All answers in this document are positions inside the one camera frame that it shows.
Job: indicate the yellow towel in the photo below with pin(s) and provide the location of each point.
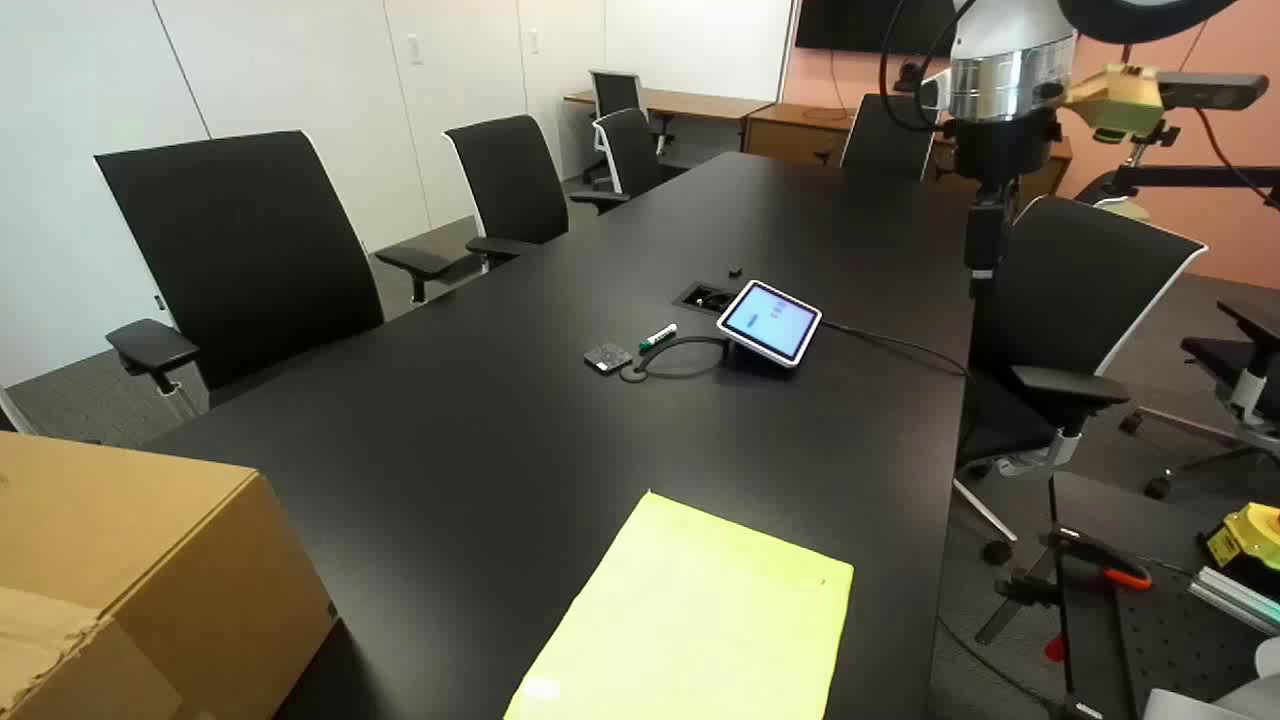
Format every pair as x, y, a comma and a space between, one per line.
693, 616

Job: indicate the small black phone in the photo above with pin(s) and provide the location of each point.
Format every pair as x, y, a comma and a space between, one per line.
611, 358

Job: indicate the black office chair far left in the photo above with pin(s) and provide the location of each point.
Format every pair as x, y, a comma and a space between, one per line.
633, 161

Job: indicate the wooden desk at back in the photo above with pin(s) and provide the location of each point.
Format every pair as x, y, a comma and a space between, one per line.
799, 133

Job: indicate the black office chair near left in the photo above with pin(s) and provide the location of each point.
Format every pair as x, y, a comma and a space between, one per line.
251, 250

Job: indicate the black white office chair right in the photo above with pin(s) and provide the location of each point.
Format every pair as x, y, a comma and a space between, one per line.
1066, 296

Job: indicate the black tripod with clamp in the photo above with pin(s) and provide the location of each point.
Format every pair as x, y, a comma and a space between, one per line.
1083, 577

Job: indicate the brown cardboard box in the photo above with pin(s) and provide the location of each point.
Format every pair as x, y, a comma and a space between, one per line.
147, 585

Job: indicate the tablet with white frame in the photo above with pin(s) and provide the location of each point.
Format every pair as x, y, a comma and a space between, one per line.
769, 322

